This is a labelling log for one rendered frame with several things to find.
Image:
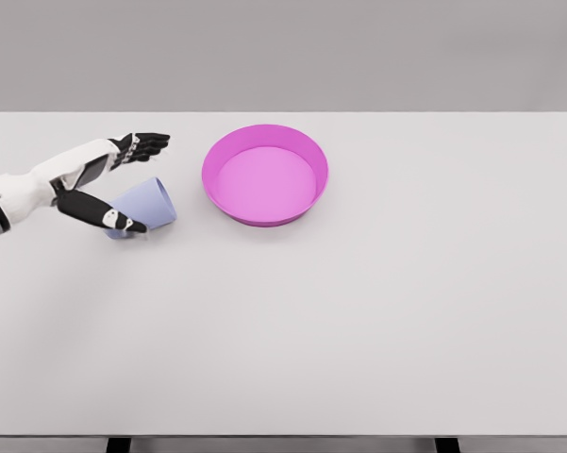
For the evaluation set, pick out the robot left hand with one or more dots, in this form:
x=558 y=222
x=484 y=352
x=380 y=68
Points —
x=71 y=162

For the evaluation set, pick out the lavender plastic cup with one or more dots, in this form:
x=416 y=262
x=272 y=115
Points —
x=146 y=203

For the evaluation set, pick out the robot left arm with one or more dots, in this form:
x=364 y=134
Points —
x=9 y=198

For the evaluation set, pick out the pink round plate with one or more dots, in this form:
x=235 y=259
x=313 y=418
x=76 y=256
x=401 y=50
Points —
x=264 y=177

